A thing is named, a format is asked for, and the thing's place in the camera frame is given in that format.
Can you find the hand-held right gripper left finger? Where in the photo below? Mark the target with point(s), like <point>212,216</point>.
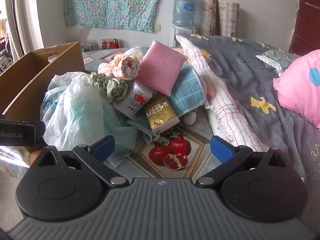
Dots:
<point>103,148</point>

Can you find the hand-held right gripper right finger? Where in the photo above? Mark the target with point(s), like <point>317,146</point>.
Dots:
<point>221,148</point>

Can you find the blue-green white wipes packet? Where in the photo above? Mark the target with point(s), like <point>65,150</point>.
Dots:
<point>122,152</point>

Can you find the white strawberry yogurt cup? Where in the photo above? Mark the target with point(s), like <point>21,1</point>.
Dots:
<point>132,101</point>

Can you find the brown cardboard box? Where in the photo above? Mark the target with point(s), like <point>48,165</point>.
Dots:
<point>30,80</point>

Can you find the green scrunchie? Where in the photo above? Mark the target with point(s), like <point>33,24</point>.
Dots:
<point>112,88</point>

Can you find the gold packet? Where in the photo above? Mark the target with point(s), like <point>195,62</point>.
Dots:
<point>160,113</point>

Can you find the blue checked towel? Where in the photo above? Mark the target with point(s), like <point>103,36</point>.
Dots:
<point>186,90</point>

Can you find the orange white striped towel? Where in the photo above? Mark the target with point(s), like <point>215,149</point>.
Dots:
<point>125,66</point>

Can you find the pink sponge cloth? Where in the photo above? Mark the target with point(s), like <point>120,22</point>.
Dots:
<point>160,67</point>

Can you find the white tissue pack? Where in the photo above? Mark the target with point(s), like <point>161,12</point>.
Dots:
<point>135,53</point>

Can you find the white plastic bag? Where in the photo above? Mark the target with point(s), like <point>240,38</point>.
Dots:
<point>72,110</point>

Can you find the grey quilt with yellow print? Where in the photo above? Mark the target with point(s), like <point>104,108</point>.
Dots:
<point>250,85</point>

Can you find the pink pillow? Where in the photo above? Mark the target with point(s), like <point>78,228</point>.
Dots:
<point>300,87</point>

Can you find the green bottles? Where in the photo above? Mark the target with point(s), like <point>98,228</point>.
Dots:
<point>88,47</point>

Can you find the red bottles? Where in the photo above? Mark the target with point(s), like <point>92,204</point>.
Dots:
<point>110,44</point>

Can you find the grey lace-trimmed pillow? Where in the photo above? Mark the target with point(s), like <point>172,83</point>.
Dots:
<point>275,58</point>

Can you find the clear plastic bag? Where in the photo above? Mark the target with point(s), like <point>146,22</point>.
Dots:
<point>76,33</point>

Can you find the beige curtain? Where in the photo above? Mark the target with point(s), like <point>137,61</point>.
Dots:
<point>25,17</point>

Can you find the rolled checked mat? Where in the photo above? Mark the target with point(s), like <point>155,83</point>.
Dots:
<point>228,18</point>

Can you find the rolled floral mat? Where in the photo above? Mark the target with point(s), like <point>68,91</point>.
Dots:
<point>208,15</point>

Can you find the brown wooden door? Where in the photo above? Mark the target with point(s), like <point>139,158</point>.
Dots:
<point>307,17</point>

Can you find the wall socket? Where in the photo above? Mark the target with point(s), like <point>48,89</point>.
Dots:
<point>157,28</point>

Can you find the floral turquoise wall cloth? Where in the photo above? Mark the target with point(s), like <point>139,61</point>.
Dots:
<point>112,2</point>

